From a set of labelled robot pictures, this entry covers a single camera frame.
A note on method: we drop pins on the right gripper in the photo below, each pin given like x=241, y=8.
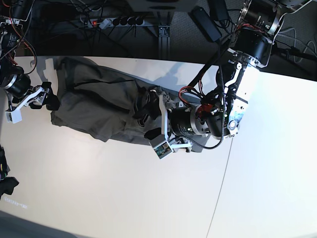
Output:
x=18, y=88

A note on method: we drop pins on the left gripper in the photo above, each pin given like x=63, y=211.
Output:
x=185, y=127

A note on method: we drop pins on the grey T-shirt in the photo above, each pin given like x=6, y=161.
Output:
x=102, y=102

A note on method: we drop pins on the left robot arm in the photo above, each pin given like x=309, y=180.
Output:
x=214, y=102

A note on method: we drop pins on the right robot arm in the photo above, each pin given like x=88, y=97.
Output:
x=15, y=21

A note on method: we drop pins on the black power strip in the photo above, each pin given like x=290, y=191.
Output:
x=110, y=22

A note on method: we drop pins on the black cloth pile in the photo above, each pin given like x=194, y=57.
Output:
x=7, y=184

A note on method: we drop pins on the black power brick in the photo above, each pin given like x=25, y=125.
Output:
x=206, y=26
x=218, y=10

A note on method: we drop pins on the white label sticker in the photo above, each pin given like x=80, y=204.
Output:
x=8, y=200

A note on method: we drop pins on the black tripod stand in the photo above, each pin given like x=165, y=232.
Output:
x=309, y=52

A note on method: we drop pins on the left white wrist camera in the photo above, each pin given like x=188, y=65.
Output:
x=161, y=146

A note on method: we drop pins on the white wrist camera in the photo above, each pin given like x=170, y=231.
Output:
x=161, y=146
x=13, y=116

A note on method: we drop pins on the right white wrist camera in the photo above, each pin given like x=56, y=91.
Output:
x=13, y=116

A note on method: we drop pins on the aluminium frame post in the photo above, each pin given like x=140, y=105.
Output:
x=164, y=42

